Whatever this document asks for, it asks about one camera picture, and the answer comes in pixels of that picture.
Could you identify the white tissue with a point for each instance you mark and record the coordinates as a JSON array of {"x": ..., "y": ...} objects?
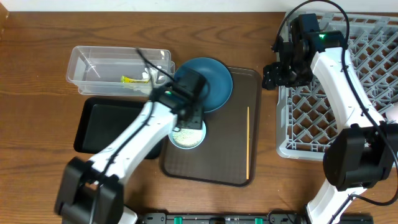
[{"x": 156, "y": 78}]

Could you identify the dark blue plate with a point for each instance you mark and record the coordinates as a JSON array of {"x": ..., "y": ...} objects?
[{"x": 217, "y": 75}]

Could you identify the black plastic bin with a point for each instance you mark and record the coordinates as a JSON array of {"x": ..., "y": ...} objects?
[{"x": 102, "y": 121}]

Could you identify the brown serving tray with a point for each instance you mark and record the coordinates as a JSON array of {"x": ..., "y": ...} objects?
[{"x": 221, "y": 157}]

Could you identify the light blue bowl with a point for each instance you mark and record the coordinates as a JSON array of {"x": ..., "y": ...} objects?
[{"x": 188, "y": 138}]

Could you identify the clear plastic bin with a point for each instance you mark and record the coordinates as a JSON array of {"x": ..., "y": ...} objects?
[{"x": 98, "y": 70}]

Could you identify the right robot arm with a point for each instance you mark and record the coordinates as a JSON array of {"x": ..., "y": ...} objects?
[{"x": 365, "y": 149}]

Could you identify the white cup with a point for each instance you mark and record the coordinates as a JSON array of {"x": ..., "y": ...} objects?
[{"x": 392, "y": 113}]

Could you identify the grey dishwasher rack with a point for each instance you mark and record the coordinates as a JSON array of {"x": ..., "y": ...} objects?
[{"x": 305, "y": 126}]

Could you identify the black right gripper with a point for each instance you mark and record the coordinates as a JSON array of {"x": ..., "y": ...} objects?
[{"x": 272, "y": 75}]

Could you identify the yellow green snack wrapper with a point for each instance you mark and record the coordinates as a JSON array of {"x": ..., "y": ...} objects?
[{"x": 125, "y": 79}]

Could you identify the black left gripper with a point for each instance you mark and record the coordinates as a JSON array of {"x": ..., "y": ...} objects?
[{"x": 199, "y": 112}]

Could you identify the wooden chopstick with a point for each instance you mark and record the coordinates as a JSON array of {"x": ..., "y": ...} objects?
[{"x": 247, "y": 143}]

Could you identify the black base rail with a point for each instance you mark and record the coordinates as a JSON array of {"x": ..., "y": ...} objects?
[{"x": 273, "y": 217}]

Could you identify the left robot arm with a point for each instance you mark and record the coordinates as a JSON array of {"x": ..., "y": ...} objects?
[{"x": 92, "y": 191}]

